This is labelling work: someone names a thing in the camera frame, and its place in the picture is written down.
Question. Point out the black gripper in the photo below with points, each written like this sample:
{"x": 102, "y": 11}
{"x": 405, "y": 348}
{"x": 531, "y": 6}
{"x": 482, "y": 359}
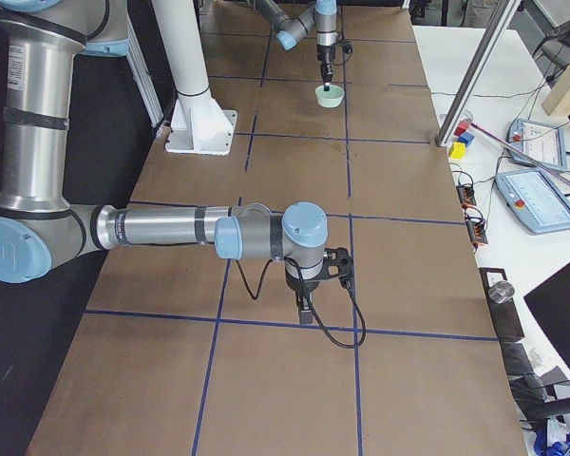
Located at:
{"x": 324, "y": 51}
{"x": 298, "y": 285}

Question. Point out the mint green bowl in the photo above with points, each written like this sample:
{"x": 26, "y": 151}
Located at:
{"x": 329, "y": 96}

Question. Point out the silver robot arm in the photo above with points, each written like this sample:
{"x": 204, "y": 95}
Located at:
{"x": 40, "y": 230}
{"x": 289, "y": 31}

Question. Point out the white mounting pillar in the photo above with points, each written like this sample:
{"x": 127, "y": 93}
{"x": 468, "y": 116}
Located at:
{"x": 198, "y": 125}

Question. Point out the red cube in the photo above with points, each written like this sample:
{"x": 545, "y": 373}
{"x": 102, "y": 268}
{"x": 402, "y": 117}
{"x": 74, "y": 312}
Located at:
{"x": 461, "y": 128}

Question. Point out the yellow cube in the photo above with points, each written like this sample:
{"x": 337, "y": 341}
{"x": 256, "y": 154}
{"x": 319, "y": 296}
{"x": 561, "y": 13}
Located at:
{"x": 457, "y": 150}

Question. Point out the blue cube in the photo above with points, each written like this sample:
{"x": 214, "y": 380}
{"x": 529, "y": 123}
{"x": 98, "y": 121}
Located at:
{"x": 466, "y": 138}

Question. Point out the silver metal cup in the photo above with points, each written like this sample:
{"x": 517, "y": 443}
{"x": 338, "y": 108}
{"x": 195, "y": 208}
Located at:
{"x": 501, "y": 292}

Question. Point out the grabber reach stick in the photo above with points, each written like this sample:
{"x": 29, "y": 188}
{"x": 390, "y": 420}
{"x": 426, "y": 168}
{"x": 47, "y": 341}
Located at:
{"x": 517, "y": 155}

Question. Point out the far teach pendant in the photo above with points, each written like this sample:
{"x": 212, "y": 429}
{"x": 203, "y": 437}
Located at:
{"x": 542, "y": 142}

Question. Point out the teach pendant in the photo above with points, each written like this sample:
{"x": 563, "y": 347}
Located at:
{"x": 542, "y": 142}
{"x": 538, "y": 204}

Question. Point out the near teach pendant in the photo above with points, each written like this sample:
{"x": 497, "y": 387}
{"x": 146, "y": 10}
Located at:
{"x": 538, "y": 204}

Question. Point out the black monitor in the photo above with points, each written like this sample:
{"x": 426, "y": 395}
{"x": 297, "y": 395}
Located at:
{"x": 550, "y": 305}

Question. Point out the aluminium frame post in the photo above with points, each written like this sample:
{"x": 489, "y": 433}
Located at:
{"x": 496, "y": 27}

